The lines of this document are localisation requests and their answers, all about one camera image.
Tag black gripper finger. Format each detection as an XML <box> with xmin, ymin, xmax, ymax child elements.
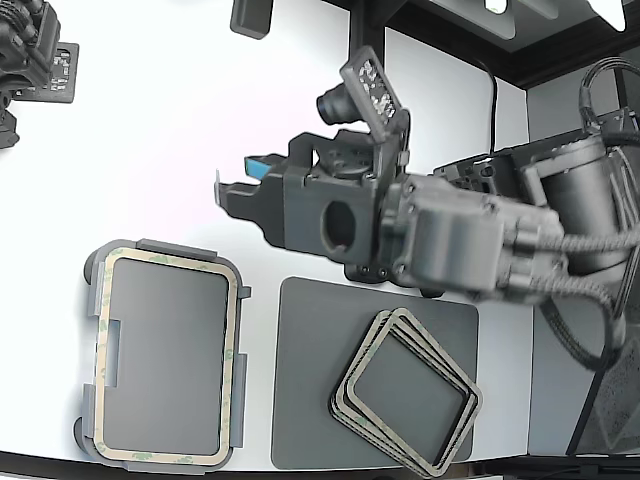
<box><xmin>243</xmin><ymin>153</ymin><xmax>289</xmax><ymax>182</ymax></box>
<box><xmin>214</xmin><ymin>168</ymin><xmax>267</xmax><ymax>222</ymax></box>

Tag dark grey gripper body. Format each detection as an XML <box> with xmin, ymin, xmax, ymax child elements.
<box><xmin>257</xmin><ymin>128</ymin><xmax>407</xmax><ymax>284</ymax></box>

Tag tan rectangular frame black edge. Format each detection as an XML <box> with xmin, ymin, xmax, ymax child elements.
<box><xmin>94</xmin><ymin>247</ymin><xmax>239</xmax><ymax>456</ymax></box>
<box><xmin>343</xmin><ymin>307</ymin><xmax>485</xmax><ymax>469</ymax></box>
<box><xmin>334</xmin><ymin>309</ymin><xmax>481</xmax><ymax>474</ymax></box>

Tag grey holder with black legs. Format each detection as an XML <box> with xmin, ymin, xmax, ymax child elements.
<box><xmin>73</xmin><ymin>238</ymin><xmax>252</xmax><ymax>471</ymax></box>

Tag stack of rectangular gaskets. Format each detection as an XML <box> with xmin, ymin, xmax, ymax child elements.
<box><xmin>328</xmin><ymin>310</ymin><xmax>476</xmax><ymax>479</ymax></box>

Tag dark grey mat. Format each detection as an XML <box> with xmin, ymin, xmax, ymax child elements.
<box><xmin>269</xmin><ymin>276</ymin><xmax>481</xmax><ymax>471</ymax></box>

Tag dark grey block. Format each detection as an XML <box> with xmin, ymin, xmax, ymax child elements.
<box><xmin>229</xmin><ymin>0</ymin><xmax>275</xmax><ymax>40</ymax></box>

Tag grey circuit board plate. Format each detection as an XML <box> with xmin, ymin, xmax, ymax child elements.
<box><xmin>17</xmin><ymin>42</ymin><xmax>80</xmax><ymax>105</ymax></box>

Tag slanted black rod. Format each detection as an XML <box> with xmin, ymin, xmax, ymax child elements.
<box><xmin>566</xmin><ymin>319</ymin><xmax>626</xmax><ymax>456</ymax></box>

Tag wrist camera with circuit board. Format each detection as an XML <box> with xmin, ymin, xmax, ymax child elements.
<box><xmin>315</xmin><ymin>45</ymin><xmax>412</xmax><ymax>146</ymax></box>

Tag black metal frame structure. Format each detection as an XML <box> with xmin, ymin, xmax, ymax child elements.
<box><xmin>347</xmin><ymin>0</ymin><xmax>640</xmax><ymax>146</ymax></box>

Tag thin black cable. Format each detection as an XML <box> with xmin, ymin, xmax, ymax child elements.
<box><xmin>472</xmin><ymin>57</ymin><xmax>500</xmax><ymax>154</ymax></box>

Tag grey braided cable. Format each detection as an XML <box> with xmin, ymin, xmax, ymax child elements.
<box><xmin>514</xmin><ymin>227</ymin><xmax>640</xmax><ymax>261</ymax></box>
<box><xmin>499</xmin><ymin>269</ymin><xmax>629</xmax><ymax>372</ymax></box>

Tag black cable bundle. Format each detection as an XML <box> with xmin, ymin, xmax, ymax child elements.
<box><xmin>578</xmin><ymin>57</ymin><xmax>640</xmax><ymax>236</ymax></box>

